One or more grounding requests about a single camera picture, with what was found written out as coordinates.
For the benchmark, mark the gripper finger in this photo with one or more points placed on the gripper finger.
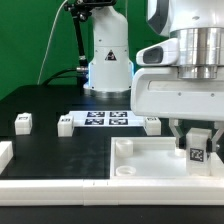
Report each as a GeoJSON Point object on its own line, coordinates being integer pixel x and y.
{"type": "Point", "coordinates": [212, 144]}

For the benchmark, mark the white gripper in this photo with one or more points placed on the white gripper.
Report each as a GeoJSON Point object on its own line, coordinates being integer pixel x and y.
{"type": "Point", "coordinates": [158, 91]}

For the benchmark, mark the white square tabletop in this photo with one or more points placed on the white square tabletop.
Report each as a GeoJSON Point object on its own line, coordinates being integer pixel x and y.
{"type": "Point", "coordinates": [155, 157]}

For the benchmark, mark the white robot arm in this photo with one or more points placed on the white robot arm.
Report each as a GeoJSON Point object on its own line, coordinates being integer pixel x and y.
{"type": "Point", "coordinates": [181, 77]}

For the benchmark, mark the white U-shaped obstacle fence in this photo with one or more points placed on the white U-shaped obstacle fence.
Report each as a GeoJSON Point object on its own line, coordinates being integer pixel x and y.
{"type": "Point", "coordinates": [185, 191]}

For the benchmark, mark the white AprilTag base sheet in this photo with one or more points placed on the white AprilTag base sheet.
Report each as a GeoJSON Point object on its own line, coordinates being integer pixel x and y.
{"type": "Point", "coordinates": [106, 118]}

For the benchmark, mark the black camera stand pole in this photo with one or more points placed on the black camera stand pole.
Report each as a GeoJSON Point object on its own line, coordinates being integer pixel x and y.
{"type": "Point", "coordinates": [80, 11]}

